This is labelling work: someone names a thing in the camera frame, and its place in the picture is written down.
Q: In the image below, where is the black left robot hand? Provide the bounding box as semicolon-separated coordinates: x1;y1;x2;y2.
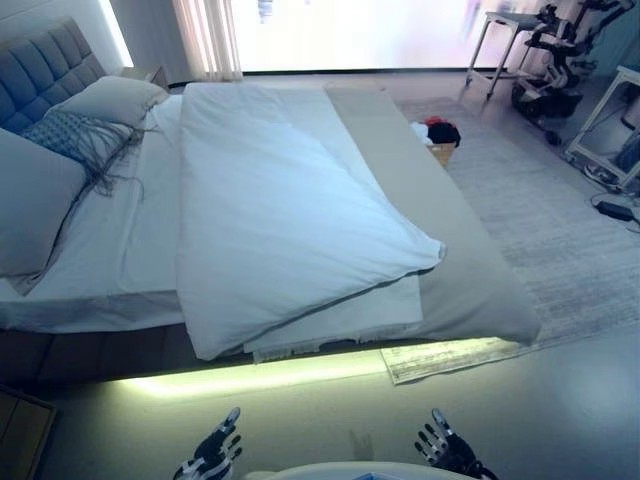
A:
173;407;244;480

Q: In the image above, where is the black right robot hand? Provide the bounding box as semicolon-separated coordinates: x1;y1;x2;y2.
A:
412;407;496;479

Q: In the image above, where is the white duvet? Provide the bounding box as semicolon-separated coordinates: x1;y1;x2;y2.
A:
174;82;447;361

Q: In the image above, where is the white bed sheet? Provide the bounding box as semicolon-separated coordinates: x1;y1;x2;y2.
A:
0;92;189;334

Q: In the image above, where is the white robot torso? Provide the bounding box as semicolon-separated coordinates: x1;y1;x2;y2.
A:
242;459;436;480

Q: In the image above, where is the brown wooden cabinet nightstand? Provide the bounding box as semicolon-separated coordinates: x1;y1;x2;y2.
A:
0;384;59;480

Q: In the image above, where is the grey area rug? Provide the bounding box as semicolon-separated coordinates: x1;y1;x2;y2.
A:
379;94;640;386

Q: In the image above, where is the black power adapter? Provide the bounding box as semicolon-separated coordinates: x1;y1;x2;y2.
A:
597;199;636;220

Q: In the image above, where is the tan laundry basket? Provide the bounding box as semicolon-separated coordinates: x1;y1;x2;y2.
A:
424;139;459;169

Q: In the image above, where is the black garment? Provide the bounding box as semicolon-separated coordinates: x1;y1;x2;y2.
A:
427;122;462;149

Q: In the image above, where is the woven fringed decorative pillow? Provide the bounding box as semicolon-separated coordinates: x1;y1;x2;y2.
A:
19;109;151;201

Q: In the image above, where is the black and white wheeled robot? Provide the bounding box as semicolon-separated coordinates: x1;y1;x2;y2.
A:
510;0;636;146

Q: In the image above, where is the small light wooden nightstand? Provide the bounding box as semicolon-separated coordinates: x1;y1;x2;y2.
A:
119;65;169;94

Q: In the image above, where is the sheer pleated curtain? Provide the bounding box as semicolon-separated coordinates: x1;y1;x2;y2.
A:
172;0;245;84

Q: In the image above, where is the tufted upholstered headboard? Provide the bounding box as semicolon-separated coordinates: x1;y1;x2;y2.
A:
0;16;135;136

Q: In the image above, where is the white metal cart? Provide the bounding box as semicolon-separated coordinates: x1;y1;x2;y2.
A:
465;10;546;101

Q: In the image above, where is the dark bed frame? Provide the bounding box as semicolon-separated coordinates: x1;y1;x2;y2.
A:
0;324;251;396

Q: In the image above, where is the white metal frame rack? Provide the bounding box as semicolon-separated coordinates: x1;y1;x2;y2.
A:
564;64;640;194

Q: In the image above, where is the glowing wall light strip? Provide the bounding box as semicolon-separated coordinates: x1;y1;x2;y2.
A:
97;0;134;69

